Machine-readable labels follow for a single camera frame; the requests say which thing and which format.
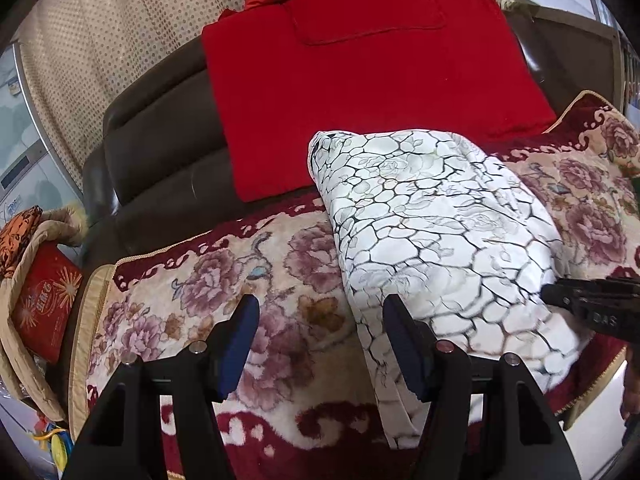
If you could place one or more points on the orange black patterned cloth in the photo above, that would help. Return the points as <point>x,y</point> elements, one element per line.
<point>15,237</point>

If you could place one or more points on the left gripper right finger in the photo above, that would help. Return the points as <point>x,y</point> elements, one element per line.
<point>487,419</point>

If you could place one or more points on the dark brown leather sofa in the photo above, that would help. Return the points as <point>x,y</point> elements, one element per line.
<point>163,173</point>

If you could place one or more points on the floral red beige blanket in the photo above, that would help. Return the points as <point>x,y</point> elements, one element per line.
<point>234,354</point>

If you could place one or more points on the red quilt on sofa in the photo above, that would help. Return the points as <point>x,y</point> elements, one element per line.
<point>283,72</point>

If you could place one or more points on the beige dotted curtain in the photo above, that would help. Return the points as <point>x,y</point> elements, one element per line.
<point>80,55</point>

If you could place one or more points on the silver refrigerator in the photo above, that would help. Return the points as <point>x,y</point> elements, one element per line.
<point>31,172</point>

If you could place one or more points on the red gift box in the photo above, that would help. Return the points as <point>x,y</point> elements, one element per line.
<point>47,296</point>

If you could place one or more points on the blue stool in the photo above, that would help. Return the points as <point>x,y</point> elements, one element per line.
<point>57,441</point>

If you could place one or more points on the white black-patterned coat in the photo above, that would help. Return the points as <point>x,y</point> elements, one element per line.
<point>428,216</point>

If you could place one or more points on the beige coat on box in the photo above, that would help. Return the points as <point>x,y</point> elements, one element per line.
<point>19,371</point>

